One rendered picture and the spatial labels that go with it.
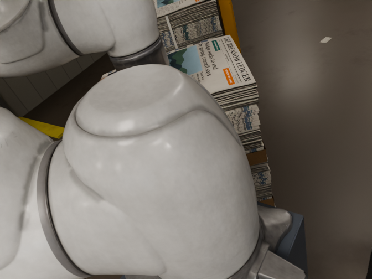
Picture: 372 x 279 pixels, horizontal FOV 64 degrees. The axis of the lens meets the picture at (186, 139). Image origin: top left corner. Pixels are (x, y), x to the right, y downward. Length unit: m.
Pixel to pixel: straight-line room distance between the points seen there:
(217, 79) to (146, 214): 0.45
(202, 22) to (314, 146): 1.12
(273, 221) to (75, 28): 0.38
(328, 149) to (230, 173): 1.72
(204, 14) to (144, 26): 0.73
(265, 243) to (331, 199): 1.35
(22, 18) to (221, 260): 0.38
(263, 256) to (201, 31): 0.95
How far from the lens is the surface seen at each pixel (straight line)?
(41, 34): 0.47
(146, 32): 0.47
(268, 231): 0.42
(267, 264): 0.39
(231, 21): 2.40
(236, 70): 0.67
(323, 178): 1.81
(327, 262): 1.55
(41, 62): 0.50
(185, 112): 0.23
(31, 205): 0.31
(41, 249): 0.31
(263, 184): 0.87
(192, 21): 1.18
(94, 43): 0.47
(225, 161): 0.25
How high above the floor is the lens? 1.38
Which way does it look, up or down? 38 degrees down
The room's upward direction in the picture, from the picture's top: 21 degrees counter-clockwise
